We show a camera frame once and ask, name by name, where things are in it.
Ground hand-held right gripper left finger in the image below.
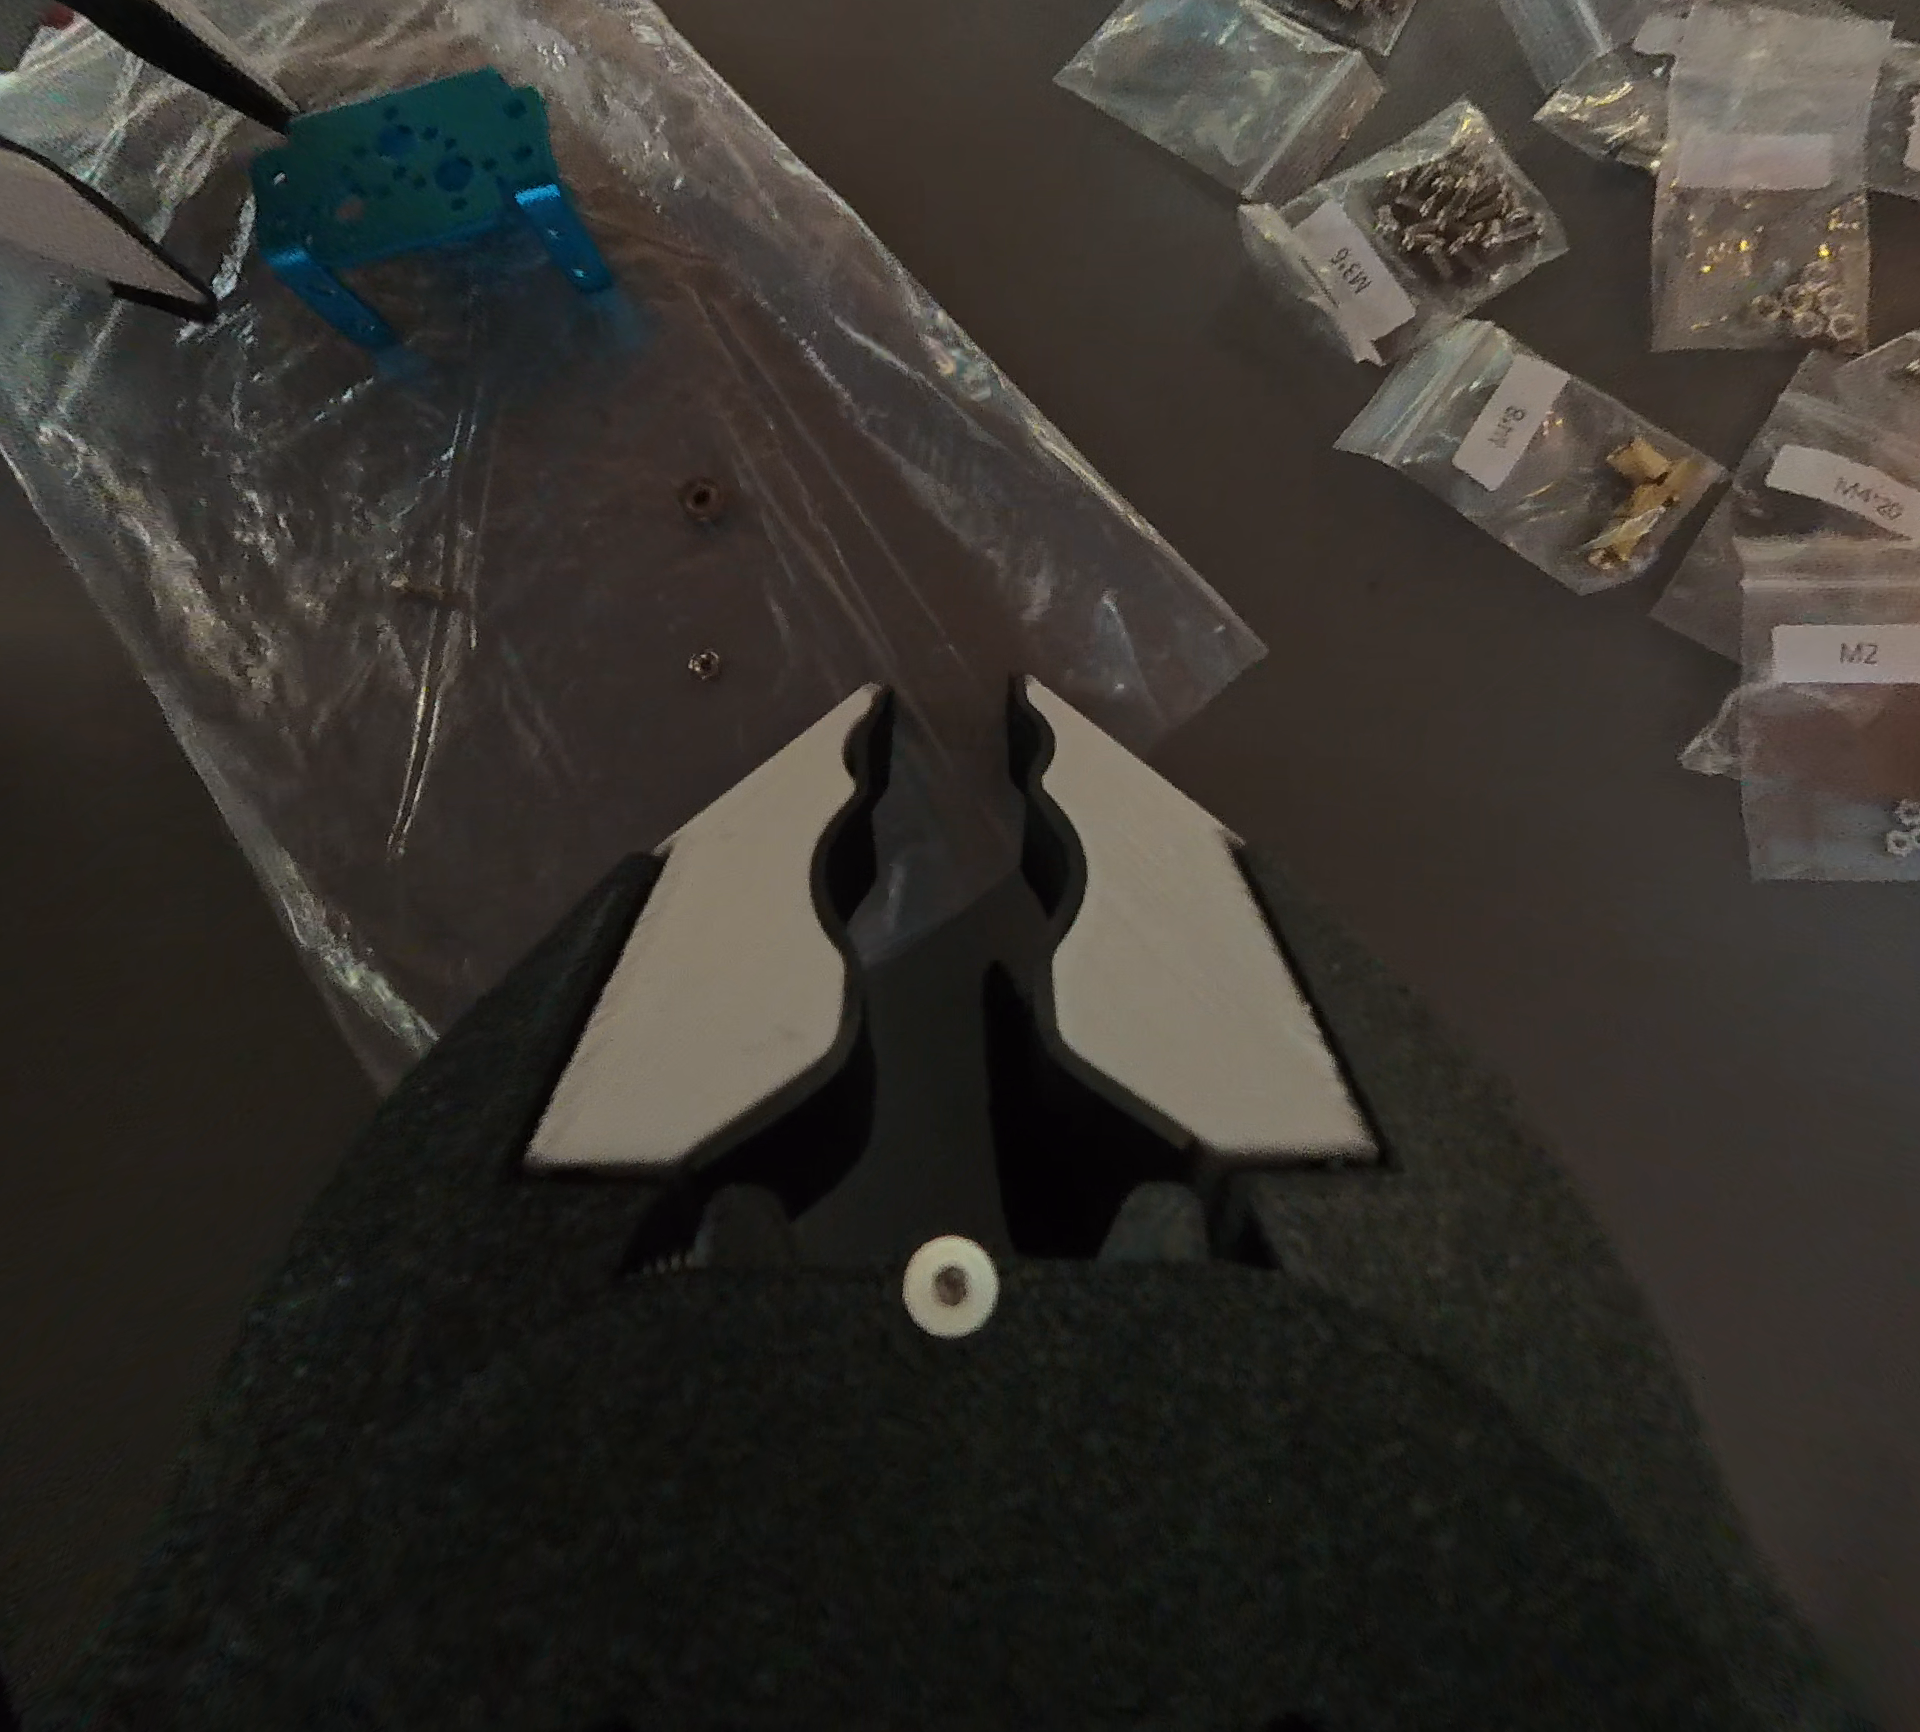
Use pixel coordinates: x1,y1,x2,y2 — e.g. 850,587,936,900
523,682,900,1175

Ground large clear plastic bag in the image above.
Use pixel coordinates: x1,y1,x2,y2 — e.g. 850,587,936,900
0,0,1271,1060

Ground blue metal bracket large holes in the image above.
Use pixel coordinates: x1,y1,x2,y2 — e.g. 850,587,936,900
251,66,621,354

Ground dark grey desk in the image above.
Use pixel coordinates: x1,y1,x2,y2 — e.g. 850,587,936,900
0,0,1920,1732

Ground pile of small screw bags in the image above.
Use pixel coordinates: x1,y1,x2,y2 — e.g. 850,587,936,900
1050,0,1920,886

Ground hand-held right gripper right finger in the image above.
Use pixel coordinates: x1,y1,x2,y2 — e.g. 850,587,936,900
1003,676,1386,1175

